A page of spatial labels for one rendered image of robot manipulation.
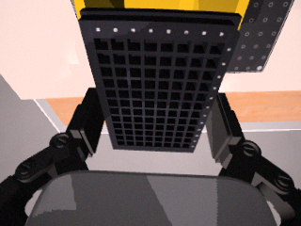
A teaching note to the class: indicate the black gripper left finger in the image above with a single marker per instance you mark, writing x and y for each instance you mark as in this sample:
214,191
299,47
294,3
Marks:
67,151

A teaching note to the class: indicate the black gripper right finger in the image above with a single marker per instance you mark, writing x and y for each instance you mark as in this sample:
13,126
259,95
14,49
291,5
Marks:
242,159

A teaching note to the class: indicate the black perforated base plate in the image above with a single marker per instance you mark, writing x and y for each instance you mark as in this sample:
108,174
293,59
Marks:
260,29

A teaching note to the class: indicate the black well plate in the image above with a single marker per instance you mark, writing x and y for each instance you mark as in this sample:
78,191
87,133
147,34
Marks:
155,103

